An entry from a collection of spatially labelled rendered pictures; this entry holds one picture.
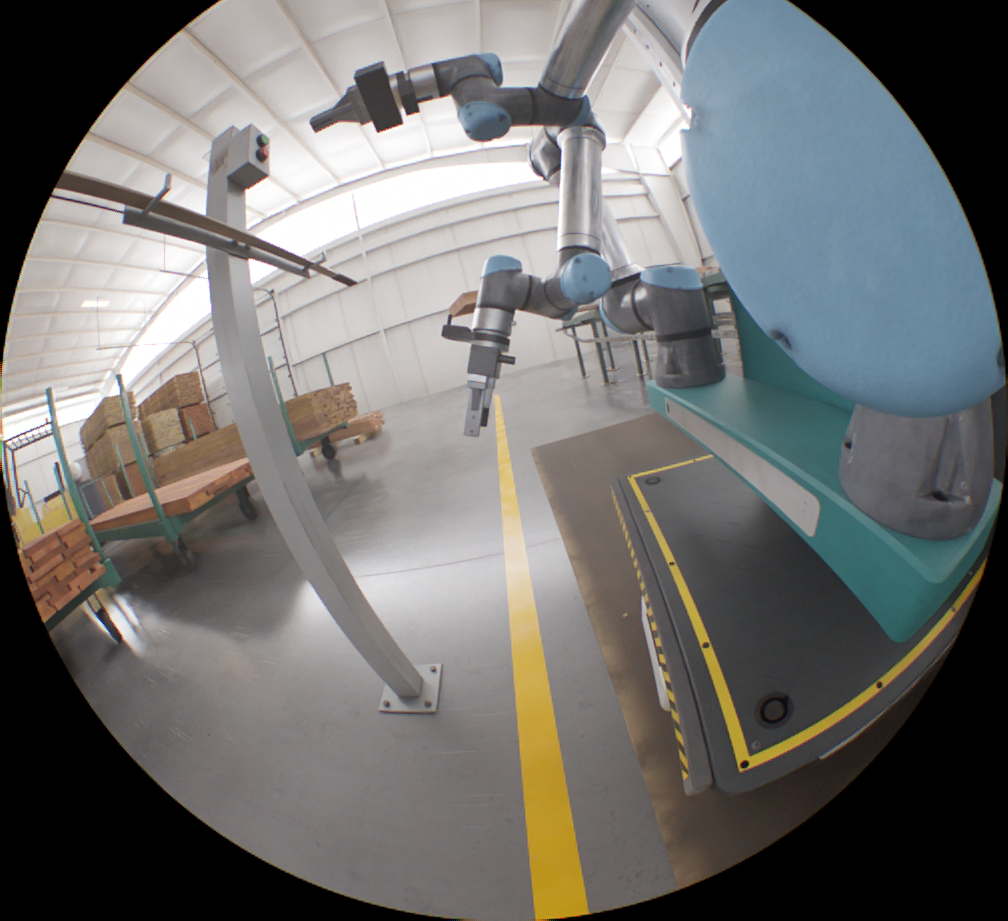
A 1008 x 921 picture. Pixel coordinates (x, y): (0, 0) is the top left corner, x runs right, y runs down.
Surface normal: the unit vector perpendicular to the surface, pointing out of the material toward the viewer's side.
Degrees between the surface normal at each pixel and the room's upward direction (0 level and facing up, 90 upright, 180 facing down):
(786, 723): 0
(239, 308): 90
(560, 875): 0
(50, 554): 90
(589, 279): 90
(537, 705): 0
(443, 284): 89
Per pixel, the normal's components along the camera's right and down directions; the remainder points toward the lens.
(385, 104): 0.25, 0.95
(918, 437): -0.96, 0.00
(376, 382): 0.04, 0.19
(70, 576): 0.97, -0.25
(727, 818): -0.25, -0.94
